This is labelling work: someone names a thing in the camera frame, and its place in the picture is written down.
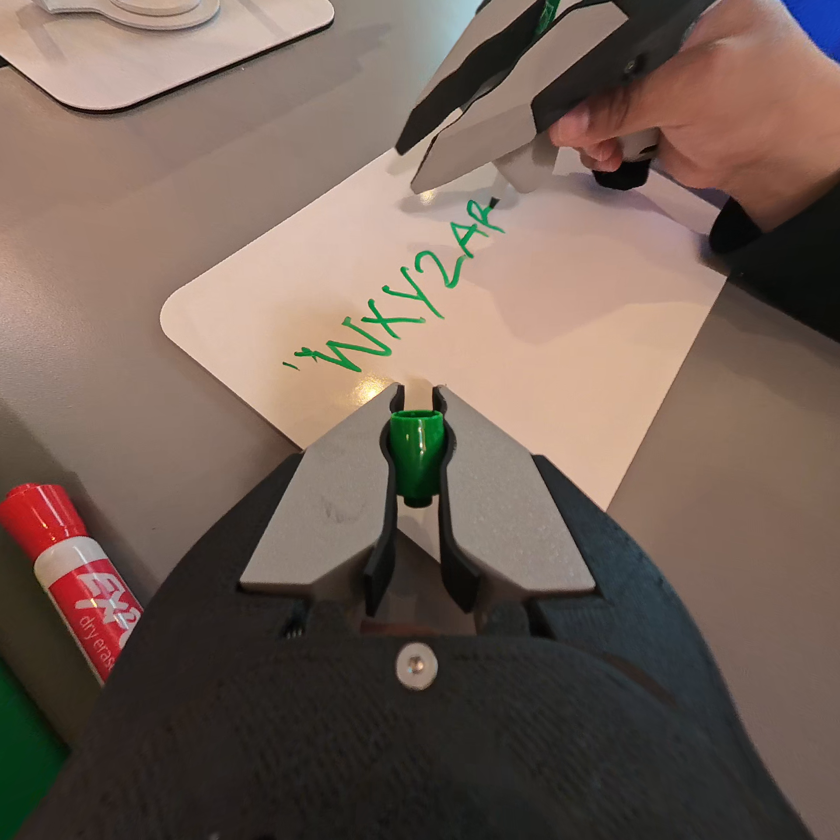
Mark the red dry erase marker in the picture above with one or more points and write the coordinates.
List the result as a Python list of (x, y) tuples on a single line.
[(65, 564)]

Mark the blue plastic bin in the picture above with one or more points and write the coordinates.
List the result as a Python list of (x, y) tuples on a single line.
[(817, 23)]

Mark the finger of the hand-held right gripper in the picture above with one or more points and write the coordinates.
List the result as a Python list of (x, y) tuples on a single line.
[(499, 124), (479, 46)]

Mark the green marker cap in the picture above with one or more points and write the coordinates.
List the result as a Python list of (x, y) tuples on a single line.
[(418, 453)]

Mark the green dry erase marker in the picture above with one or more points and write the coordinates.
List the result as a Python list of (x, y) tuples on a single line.
[(546, 16)]

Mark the green plastic bin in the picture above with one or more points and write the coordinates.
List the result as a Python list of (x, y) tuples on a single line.
[(23, 754)]

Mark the white whiteboard sheet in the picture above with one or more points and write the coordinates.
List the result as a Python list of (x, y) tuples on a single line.
[(558, 367)]

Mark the white metal stand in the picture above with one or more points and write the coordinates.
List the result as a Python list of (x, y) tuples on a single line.
[(262, 39)]

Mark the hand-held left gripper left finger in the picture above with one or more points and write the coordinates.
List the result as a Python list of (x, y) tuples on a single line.
[(315, 518)]

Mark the person's right hand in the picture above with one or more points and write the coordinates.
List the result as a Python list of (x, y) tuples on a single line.
[(735, 111)]

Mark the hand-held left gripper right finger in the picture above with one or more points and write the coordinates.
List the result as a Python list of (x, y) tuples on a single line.
[(512, 518)]

